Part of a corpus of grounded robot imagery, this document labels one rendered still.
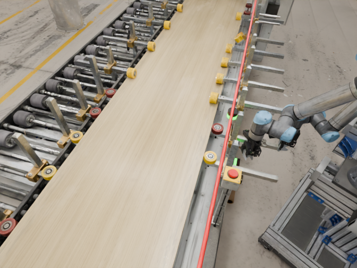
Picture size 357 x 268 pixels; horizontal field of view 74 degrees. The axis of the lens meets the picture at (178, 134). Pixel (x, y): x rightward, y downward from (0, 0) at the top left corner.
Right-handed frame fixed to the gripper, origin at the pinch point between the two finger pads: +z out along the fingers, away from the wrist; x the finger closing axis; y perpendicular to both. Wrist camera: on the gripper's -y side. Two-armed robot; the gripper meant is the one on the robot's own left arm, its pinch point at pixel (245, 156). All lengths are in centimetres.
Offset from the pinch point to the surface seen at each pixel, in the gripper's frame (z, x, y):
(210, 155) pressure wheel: 4.2, -19.4, -4.6
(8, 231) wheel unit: 5, -122, 35
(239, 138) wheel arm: 9.3, 3.6, -21.0
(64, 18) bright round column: 73, -217, -363
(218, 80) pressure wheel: 0, -3, -74
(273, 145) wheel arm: 9.3, 24.6, -13.6
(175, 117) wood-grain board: 5, -39, -38
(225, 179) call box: -26.6, -22.4, 30.3
